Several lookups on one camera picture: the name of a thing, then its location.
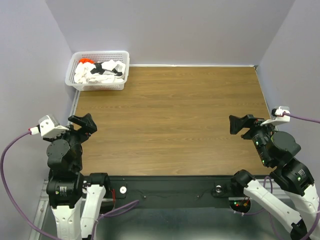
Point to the white t-shirt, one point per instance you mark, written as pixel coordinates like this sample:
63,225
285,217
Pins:
82,75

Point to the aluminium frame rail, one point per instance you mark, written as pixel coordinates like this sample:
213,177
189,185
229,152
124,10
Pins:
42,207

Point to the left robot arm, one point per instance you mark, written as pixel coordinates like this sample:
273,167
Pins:
75,200

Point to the orange t-shirt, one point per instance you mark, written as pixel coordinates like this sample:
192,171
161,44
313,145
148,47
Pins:
86,60

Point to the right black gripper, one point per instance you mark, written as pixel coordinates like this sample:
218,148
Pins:
249,120

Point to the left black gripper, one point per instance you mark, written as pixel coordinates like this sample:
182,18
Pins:
88,126

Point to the white plastic laundry basket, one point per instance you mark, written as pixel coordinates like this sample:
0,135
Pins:
97,56

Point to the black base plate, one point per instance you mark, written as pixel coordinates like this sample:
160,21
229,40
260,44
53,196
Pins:
174,192

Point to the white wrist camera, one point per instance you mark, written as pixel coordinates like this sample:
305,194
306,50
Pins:
279,116
48,127

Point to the white and black garment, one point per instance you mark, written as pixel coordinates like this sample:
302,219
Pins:
111,67

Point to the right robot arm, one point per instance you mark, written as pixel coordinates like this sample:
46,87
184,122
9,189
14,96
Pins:
277,150

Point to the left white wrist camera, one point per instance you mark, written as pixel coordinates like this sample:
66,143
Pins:
48,127

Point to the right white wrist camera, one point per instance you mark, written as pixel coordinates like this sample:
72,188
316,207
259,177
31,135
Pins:
279,116

